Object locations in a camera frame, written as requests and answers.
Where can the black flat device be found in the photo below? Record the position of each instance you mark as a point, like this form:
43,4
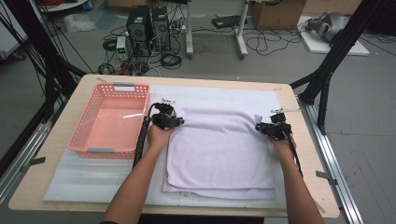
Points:
227,21

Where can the beige tape strip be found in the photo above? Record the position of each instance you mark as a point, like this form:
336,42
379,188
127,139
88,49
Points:
320,207

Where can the black metal frame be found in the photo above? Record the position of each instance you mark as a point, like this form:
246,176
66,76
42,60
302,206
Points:
342,40
40,40

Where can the aluminium rail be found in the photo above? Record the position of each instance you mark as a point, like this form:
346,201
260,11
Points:
18,165
330,155

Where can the white metal desk frame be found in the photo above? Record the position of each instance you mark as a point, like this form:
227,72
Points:
189,31

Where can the person's left hand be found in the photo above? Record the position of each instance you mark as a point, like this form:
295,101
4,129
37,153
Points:
158,140

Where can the black computer tower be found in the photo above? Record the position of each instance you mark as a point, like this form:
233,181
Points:
137,28
160,28

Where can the brown cardboard box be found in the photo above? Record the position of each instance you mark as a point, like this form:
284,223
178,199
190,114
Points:
277,14

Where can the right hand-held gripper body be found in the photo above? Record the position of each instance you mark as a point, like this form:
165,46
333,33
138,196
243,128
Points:
278,129

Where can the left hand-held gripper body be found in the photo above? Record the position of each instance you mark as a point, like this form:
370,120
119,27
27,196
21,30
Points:
163,121

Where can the clear plastic bag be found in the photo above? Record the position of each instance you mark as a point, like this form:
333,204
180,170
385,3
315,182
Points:
77,23

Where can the grey metal bracket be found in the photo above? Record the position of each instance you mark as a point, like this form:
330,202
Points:
325,175
37,160

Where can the grey rounded machine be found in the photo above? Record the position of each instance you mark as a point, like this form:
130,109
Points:
333,25

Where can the white grid mat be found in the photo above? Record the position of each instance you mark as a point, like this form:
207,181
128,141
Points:
218,96

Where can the lilac printed cloth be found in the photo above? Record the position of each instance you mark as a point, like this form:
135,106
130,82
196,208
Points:
218,149

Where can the pink plastic basket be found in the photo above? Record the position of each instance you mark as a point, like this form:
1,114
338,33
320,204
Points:
106,130

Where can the white floor board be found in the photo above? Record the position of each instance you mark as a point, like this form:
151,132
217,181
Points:
317,45

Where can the person's right hand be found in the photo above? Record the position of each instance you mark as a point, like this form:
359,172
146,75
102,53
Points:
281,151

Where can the white bench power supply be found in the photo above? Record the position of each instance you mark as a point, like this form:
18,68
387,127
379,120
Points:
121,48

